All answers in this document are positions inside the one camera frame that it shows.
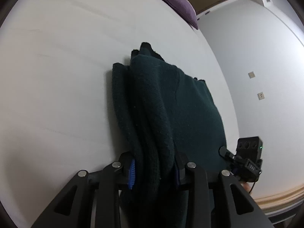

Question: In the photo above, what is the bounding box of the upper wall socket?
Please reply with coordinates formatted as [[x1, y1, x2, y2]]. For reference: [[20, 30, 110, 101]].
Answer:
[[248, 72, 255, 79]]

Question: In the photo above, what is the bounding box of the wall socket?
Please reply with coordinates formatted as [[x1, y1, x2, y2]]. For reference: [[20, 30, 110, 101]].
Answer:
[[258, 92, 265, 100], [248, 72, 255, 79]]

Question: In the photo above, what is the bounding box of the lower wall socket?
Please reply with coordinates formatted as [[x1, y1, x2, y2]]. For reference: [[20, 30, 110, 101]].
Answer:
[[258, 92, 265, 100]]

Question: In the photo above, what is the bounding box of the purple cushion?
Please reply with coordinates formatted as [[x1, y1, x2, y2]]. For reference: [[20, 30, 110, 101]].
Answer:
[[163, 0, 198, 30]]

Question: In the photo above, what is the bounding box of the black camera box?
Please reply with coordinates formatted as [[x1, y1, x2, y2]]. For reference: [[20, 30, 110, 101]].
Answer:
[[236, 136, 263, 163]]

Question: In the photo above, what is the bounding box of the dark green knit sweater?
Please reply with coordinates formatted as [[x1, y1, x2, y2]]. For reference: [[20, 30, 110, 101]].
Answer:
[[112, 42, 227, 227]]

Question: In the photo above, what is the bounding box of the right hand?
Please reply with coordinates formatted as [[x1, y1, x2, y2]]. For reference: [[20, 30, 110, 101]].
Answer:
[[240, 181, 251, 192]]

